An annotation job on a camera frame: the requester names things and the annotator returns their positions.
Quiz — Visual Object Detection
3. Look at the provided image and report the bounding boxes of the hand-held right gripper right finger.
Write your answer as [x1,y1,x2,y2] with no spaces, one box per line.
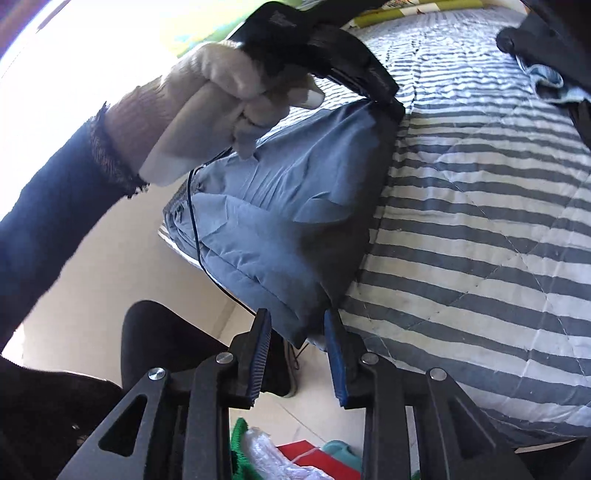
[323,308,536,480]

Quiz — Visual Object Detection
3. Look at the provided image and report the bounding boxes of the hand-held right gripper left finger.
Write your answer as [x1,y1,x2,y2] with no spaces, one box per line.
[55,308,273,480]

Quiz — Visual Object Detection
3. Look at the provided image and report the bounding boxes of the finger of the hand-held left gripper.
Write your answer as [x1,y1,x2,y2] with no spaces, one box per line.
[365,92,407,125]

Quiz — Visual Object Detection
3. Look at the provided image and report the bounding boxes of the grey pants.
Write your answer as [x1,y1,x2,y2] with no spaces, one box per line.
[159,99,400,342]

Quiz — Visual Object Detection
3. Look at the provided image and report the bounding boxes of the person's left forearm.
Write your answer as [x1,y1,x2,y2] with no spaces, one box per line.
[0,102,151,352]

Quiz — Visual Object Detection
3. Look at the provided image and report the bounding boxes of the person's left hand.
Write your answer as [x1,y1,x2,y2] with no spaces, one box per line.
[139,41,326,188]

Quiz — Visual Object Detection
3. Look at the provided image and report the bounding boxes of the green woven item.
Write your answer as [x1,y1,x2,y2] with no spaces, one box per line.
[230,418,252,480]

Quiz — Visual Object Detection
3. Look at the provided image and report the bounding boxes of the teal cloth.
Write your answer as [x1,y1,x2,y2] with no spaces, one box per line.
[321,439,365,474]

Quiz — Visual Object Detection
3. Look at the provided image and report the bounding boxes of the folded green red blanket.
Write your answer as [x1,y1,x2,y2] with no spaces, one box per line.
[351,0,485,28]

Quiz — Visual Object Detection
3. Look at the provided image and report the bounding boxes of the red box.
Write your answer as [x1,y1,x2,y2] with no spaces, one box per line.
[277,440,363,480]

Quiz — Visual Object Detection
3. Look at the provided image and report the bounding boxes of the clear plastic bag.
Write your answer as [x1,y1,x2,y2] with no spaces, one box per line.
[240,427,342,480]

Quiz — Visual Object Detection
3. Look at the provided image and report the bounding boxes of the striped bed quilt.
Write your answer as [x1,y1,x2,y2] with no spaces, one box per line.
[259,0,591,448]

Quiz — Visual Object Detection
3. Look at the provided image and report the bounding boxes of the light blue denim garment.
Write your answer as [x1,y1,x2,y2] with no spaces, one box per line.
[519,62,585,104]

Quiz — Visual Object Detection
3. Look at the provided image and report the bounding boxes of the black garment with pink print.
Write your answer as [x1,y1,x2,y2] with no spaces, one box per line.
[496,0,591,148]

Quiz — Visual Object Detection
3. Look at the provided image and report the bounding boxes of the wall poster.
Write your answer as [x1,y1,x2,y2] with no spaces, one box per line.
[161,18,241,58]

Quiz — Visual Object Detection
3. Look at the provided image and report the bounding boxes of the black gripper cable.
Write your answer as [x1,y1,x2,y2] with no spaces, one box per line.
[187,148,259,319]

